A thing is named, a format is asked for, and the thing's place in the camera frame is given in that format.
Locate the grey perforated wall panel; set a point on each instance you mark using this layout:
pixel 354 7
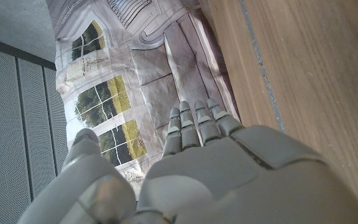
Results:
pixel 14 140

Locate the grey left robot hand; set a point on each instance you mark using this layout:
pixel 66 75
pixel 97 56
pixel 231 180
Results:
pixel 228 186

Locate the printed sofa room backdrop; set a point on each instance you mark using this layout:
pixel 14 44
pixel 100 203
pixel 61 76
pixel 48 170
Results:
pixel 148 71

